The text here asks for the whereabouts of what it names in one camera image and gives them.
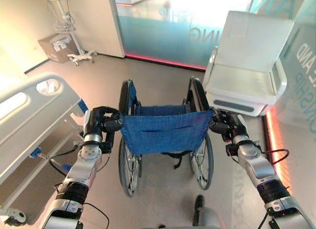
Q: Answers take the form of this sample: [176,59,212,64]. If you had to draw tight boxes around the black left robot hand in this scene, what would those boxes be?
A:
[82,106,124,136]

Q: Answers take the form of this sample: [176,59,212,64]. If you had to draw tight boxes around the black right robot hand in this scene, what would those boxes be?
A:
[209,110,250,141]

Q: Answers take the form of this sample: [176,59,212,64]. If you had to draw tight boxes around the blue fabric wheelchair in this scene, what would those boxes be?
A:
[118,77,215,197]

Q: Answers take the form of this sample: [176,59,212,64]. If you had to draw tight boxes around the white hospital bed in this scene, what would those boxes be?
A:
[0,72,87,220]

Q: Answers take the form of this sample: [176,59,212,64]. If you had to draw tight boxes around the grey bed caster wheel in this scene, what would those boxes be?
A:
[3,207,27,227]

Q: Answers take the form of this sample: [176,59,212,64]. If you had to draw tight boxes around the red floor light strip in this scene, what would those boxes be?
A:
[261,107,316,215]
[125,52,207,72]

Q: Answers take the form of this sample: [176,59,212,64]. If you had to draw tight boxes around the white bedside cabinet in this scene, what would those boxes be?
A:
[202,10,296,117]

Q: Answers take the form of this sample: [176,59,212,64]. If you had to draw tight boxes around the brown cardboard box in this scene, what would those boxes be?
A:
[38,34,80,64]

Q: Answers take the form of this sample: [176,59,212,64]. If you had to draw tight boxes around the white rolling stand with basket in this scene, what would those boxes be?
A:
[44,0,97,67]

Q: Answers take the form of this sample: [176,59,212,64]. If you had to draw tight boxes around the white door panel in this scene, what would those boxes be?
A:
[107,0,127,59]

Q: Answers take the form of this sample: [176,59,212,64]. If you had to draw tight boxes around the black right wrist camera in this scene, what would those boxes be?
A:
[225,143,238,157]

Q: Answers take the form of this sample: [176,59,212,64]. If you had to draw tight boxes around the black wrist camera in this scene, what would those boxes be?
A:
[225,143,238,157]
[101,131,116,155]

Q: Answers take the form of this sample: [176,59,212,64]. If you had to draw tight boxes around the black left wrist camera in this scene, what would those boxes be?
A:
[101,131,116,155]

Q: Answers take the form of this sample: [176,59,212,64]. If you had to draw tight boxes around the red wrist cable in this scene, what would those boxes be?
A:
[264,149,290,166]

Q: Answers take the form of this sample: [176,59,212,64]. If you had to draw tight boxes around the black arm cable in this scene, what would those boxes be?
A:
[80,201,110,229]

